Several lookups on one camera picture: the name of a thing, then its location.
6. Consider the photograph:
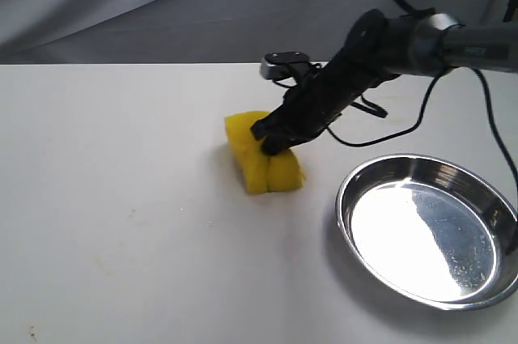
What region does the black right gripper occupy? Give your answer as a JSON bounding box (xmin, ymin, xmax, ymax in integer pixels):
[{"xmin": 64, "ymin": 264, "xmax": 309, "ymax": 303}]
[{"xmin": 249, "ymin": 8, "xmax": 400, "ymax": 157}]

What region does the yellow sponge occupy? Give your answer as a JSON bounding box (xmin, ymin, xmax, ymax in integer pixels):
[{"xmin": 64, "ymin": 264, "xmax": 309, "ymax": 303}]
[{"xmin": 224, "ymin": 111, "xmax": 305, "ymax": 194}]

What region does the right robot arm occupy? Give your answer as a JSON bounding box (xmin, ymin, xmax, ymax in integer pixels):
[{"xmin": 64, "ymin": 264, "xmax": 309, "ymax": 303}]
[{"xmin": 251, "ymin": 10, "xmax": 517, "ymax": 155}]

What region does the stainless steel round tray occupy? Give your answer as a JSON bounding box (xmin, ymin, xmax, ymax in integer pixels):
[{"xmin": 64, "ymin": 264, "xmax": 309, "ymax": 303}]
[{"xmin": 335, "ymin": 154, "xmax": 517, "ymax": 311}]

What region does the grey fabric backdrop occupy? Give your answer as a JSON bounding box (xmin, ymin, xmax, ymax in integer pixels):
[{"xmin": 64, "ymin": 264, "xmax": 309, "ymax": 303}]
[{"xmin": 1, "ymin": 0, "xmax": 507, "ymax": 64}]

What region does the black stand pole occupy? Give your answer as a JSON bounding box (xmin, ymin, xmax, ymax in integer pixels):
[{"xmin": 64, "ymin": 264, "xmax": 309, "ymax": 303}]
[{"xmin": 502, "ymin": 0, "xmax": 518, "ymax": 23}]

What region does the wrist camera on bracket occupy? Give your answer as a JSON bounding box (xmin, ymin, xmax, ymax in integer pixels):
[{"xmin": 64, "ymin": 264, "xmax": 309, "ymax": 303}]
[{"xmin": 259, "ymin": 51, "xmax": 322, "ymax": 89}]

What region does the black cable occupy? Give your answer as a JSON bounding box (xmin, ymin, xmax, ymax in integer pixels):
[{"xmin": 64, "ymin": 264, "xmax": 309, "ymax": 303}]
[{"xmin": 274, "ymin": 0, "xmax": 518, "ymax": 252}]

